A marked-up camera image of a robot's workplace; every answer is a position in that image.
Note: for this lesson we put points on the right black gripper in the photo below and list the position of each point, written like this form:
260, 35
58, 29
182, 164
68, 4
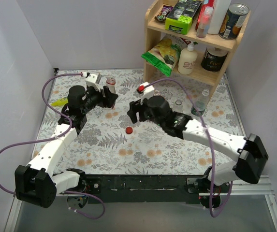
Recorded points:
138, 112

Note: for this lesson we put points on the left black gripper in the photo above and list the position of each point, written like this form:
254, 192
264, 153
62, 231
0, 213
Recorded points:
106, 97

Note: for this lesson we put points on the red-cap clear bottle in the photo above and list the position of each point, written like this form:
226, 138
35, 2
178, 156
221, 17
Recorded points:
110, 83

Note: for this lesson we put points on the red bottle cap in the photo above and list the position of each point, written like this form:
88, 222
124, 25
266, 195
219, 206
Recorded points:
129, 130

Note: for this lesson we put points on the clear green-label water bottle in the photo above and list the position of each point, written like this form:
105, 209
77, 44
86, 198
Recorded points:
200, 104

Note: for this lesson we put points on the orange drink bottle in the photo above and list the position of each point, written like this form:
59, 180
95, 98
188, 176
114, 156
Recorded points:
156, 93

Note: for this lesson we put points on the small black-cap clear bottle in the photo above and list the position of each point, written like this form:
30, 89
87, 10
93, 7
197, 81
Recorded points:
178, 107

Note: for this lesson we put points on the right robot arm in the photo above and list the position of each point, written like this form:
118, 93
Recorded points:
248, 156

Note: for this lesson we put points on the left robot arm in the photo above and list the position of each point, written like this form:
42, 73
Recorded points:
35, 183

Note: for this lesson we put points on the white pump lotion bottle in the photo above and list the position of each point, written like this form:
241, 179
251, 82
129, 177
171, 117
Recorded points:
187, 59

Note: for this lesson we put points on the pink spray bottle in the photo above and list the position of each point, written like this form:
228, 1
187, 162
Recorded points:
204, 22

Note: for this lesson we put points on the white tall bottle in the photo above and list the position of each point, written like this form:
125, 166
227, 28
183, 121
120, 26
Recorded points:
218, 15

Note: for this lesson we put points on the floral table mat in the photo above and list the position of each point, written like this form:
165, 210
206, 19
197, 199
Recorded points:
103, 146

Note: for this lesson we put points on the yellow green tube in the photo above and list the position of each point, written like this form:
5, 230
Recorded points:
60, 102

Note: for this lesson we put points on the green chips bag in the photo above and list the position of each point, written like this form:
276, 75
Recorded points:
163, 57

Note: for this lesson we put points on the cassava chips bag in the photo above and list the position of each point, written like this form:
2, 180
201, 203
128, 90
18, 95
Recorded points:
172, 40

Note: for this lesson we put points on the black canister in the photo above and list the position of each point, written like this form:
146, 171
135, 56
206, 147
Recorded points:
213, 59

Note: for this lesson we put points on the green black box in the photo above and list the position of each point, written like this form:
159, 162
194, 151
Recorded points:
181, 17

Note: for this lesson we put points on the dark snack packet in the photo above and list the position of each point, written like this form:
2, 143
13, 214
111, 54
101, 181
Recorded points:
161, 16

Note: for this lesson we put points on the red white carton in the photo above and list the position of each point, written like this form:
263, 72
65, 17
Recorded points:
206, 3

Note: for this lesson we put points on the tin food can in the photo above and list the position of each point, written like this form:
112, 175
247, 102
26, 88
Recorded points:
233, 21

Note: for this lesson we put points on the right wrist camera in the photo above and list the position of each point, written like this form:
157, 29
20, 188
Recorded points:
146, 90

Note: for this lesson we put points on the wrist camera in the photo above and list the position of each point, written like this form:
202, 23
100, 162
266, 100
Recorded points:
92, 79
146, 90

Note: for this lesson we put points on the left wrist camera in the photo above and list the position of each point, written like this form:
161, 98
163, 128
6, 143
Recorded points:
92, 79

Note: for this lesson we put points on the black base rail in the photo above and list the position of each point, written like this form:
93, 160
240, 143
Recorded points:
126, 188

